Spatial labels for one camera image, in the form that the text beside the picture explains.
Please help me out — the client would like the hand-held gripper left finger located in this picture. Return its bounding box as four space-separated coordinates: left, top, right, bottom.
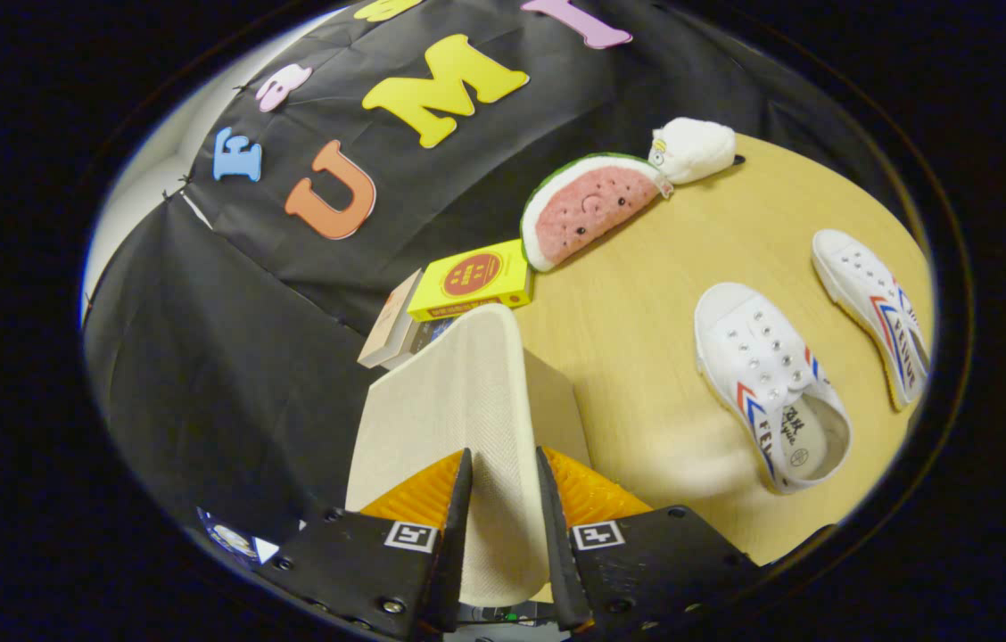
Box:
249 448 474 638

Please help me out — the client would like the beige fabric storage box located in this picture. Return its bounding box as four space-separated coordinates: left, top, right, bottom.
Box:
344 303 593 607

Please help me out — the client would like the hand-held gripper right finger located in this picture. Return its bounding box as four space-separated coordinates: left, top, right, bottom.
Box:
535 446 763 638

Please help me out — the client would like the watermelon slice plush toy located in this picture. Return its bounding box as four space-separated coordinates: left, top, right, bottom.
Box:
520 152 675 273

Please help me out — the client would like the white canvas shoe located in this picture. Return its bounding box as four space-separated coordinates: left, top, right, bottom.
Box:
812 229 930 412
694 283 853 496

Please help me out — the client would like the yellow book with red circle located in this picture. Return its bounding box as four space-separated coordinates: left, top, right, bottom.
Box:
407 239 535 322

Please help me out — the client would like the white plush toy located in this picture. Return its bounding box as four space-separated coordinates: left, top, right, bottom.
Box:
648 117 738 185

